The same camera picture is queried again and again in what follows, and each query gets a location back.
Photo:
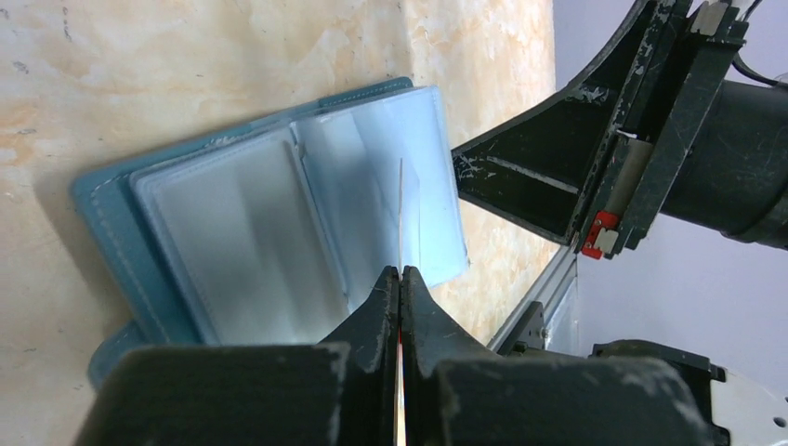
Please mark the blue card holder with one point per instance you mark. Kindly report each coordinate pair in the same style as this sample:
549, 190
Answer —
273, 232

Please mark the gold card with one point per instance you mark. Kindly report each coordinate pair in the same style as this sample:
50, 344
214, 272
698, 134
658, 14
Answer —
401, 431

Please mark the aluminium frame rail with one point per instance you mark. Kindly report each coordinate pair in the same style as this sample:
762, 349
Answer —
547, 317

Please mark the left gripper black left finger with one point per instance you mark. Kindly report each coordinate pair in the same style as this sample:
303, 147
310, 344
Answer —
340, 391

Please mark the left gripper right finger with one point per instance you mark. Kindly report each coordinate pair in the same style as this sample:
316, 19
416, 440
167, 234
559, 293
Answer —
458, 392

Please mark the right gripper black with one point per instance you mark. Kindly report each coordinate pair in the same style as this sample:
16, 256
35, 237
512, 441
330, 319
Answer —
665, 119

